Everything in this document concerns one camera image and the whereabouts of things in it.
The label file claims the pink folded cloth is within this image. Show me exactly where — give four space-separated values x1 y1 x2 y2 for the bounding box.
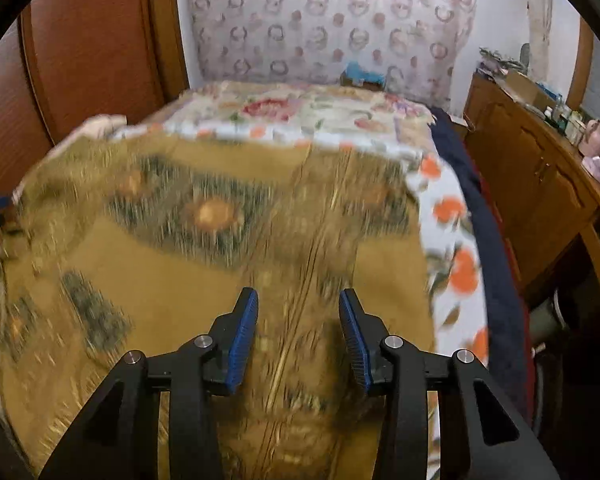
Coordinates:
55 114 128 156

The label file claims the white lace curtain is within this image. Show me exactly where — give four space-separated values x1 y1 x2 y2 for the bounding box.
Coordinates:
522 0 553 73

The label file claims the row of small bottles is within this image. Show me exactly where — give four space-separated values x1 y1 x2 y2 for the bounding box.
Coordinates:
545 105 588 143

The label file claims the wooden cabinet counter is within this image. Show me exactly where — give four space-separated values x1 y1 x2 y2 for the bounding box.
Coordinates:
462 72 600 301

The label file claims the pile of folded clothes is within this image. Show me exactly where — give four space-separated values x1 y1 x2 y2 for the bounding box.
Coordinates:
477 46 526 78

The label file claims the circle patterned curtain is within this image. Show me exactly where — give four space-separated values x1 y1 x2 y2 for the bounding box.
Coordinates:
185 0 478 111

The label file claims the navy blanket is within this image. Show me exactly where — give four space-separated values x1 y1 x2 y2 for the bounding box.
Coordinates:
427 105 531 421

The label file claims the floral bed quilt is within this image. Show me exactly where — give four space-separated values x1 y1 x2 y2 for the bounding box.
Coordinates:
145 80 436 156

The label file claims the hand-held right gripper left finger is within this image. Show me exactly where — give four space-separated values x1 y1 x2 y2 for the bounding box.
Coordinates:
39 287 259 480

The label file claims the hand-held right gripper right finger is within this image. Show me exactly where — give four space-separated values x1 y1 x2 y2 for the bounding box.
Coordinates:
338 288 561 480

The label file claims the wooden headboard panel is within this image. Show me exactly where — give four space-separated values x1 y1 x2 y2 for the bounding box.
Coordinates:
0 0 191 261

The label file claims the orange print bed sheet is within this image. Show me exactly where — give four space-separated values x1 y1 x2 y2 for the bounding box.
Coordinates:
111 121 492 480

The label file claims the cardboard box with blue cloth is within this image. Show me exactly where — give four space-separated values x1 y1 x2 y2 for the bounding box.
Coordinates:
340 61 386 91

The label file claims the brown patterned shirt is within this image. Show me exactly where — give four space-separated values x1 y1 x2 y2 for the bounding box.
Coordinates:
0 132 438 480

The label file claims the open cardboard box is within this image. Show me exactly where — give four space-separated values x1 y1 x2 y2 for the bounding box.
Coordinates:
497 70 546 106

